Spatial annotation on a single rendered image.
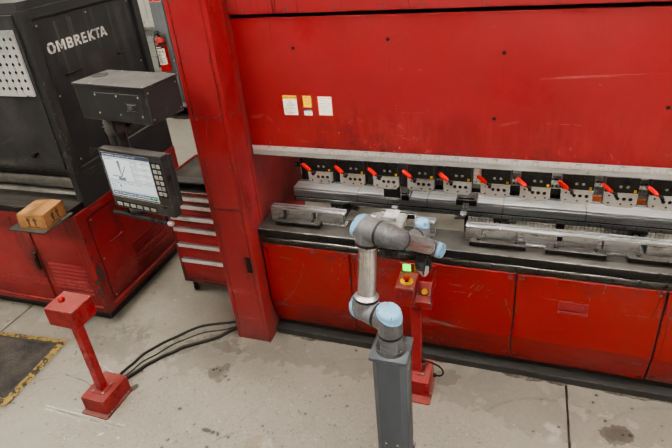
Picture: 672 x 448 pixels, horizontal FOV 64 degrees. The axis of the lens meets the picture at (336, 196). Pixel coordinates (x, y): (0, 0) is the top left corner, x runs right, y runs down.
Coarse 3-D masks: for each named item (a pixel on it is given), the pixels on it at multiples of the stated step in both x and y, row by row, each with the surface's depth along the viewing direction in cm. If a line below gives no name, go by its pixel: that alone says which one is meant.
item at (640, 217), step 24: (312, 192) 361; (336, 192) 356; (360, 192) 350; (432, 192) 341; (480, 216) 330; (504, 216) 324; (528, 216) 320; (552, 216) 314; (576, 216) 309; (600, 216) 304; (624, 216) 301; (648, 216) 296
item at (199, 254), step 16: (192, 160) 421; (192, 176) 395; (192, 208) 387; (208, 208) 382; (176, 224) 403; (192, 224) 398; (208, 224) 392; (176, 240) 410; (192, 240) 405; (208, 240) 400; (192, 256) 414; (208, 256) 408; (192, 272) 422; (208, 272) 417; (224, 272) 411
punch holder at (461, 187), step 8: (448, 168) 292; (456, 168) 290; (464, 168) 289; (472, 168) 291; (448, 176) 294; (456, 176) 293; (464, 176) 291; (472, 176) 295; (448, 184) 296; (456, 184) 294; (464, 184) 293; (448, 192) 298; (456, 192) 297; (464, 192) 295
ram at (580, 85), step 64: (256, 64) 300; (320, 64) 288; (384, 64) 276; (448, 64) 266; (512, 64) 256; (576, 64) 247; (640, 64) 238; (256, 128) 320; (320, 128) 306; (384, 128) 293; (448, 128) 281; (512, 128) 270; (576, 128) 260; (640, 128) 251
